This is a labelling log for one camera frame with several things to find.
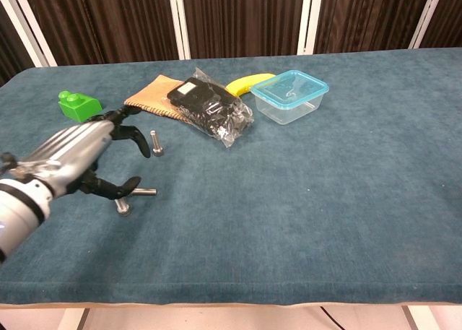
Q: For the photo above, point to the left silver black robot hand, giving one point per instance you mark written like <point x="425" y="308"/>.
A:
<point x="72" y="146"/>

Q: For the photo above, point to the steel bolt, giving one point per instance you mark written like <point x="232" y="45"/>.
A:
<point x="146" y="191"/>
<point x="157" y="146"/>
<point x="123" y="208"/>

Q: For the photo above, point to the green toy building block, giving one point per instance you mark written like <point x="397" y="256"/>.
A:
<point x="77" y="108"/>

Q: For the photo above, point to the tan woven mat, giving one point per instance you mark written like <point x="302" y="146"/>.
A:
<point x="151" y="93"/>

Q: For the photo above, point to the brown curtain panel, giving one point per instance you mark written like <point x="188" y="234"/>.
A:
<point x="449" y="16"/>
<point x="14" y="55"/>
<point x="368" y="16"/>
<point x="108" y="19"/>
<point x="245" y="19"/>

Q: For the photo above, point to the black item in plastic bag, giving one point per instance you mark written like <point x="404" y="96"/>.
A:
<point x="202" y="102"/>

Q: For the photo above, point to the white table leg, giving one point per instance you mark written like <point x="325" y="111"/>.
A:
<point x="76" y="319"/>
<point x="417" y="319"/>

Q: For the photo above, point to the yellow banana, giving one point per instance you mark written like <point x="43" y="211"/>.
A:
<point x="243" y="83"/>

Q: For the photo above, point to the clear container with blue lid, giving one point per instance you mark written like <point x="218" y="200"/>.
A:
<point x="288" y="99"/>

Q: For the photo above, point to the teal table cloth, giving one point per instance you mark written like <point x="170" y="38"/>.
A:
<point x="288" y="200"/>

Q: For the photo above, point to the white divider post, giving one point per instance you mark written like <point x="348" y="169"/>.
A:
<point x="29" y="30"/>
<point x="427" y="16"/>
<point x="179" y="19"/>
<point x="309" y="16"/>

